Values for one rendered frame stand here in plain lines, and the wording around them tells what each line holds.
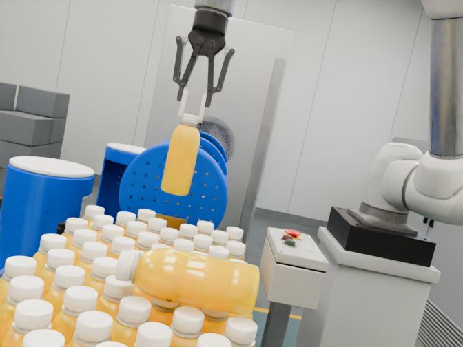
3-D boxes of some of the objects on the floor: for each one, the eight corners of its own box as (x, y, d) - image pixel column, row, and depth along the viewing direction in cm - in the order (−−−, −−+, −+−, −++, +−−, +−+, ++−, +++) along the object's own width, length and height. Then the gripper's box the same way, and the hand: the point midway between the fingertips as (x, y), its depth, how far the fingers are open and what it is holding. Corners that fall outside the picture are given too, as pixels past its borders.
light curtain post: (224, 335, 281) (284, 60, 260) (224, 340, 275) (286, 58, 254) (214, 333, 281) (274, 58, 260) (214, 338, 275) (275, 56, 254)
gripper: (249, 25, 103) (226, 128, 106) (177, 9, 103) (156, 112, 106) (250, 18, 95) (225, 129, 98) (172, 0, 95) (150, 111, 98)
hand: (193, 105), depth 101 cm, fingers closed on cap, 4 cm apart
